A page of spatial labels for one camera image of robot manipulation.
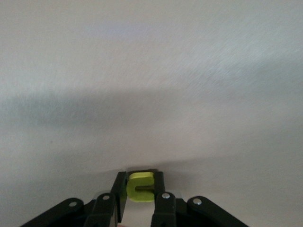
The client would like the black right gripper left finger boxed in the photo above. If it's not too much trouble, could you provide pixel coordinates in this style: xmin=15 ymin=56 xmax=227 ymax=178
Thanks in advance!
xmin=20 ymin=171 xmax=128 ymax=227

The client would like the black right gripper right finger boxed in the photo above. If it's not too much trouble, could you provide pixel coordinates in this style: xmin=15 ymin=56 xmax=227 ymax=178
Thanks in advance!
xmin=150 ymin=172 xmax=249 ymax=227

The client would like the yellow lowercase letter u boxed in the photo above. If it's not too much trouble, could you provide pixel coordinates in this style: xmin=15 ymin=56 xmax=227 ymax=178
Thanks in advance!
xmin=126 ymin=171 xmax=156 ymax=203

